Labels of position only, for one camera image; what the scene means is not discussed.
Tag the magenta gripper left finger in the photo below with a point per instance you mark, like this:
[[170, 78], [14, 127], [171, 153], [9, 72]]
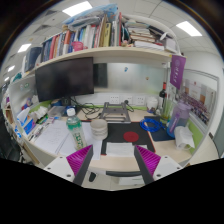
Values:
[[79, 162]]

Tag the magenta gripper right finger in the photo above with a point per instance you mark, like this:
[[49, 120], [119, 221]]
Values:
[[147, 162]]

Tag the clear plastic water bottle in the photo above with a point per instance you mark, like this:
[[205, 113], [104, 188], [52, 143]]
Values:
[[74, 125]]

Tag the purple plastic water jug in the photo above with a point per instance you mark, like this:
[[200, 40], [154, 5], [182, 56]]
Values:
[[179, 117]]

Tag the dark blue mouse pad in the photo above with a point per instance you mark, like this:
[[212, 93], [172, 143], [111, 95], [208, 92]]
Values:
[[160, 134]]

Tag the red round coaster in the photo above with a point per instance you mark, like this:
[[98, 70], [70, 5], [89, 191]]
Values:
[[130, 136]]

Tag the open white notebook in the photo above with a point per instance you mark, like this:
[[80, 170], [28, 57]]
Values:
[[57, 140]]

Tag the white paper sheet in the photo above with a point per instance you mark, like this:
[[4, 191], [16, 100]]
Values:
[[120, 149]]

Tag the beige ceramic cup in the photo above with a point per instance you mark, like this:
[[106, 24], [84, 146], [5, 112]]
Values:
[[99, 128]]

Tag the black desk mat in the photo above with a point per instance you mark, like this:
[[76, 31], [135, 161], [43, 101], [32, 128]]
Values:
[[116, 131]]

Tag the white crumpled paper towel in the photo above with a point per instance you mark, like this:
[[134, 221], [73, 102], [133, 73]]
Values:
[[183, 138]]

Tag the grey metal laptop stand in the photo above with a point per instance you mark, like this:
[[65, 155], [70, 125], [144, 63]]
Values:
[[115, 113]]

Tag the white power socket strip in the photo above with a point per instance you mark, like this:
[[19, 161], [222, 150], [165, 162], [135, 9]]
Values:
[[132, 100]]

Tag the dark wine bottle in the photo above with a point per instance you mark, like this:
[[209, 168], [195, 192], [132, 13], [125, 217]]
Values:
[[162, 95]]

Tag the black computer monitor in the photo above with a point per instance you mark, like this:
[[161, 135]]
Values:
[[67, 78]]

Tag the purple hanging banner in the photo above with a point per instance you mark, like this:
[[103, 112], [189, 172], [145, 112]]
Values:
[[177, 69]]

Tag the stack of lying books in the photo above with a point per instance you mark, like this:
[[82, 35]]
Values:
[[143, 35]]

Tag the row of upright books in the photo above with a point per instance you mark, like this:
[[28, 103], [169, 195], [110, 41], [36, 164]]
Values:
[[93, 32]]

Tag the white wall shelf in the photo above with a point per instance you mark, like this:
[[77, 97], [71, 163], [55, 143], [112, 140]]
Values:
[[32, 59]]

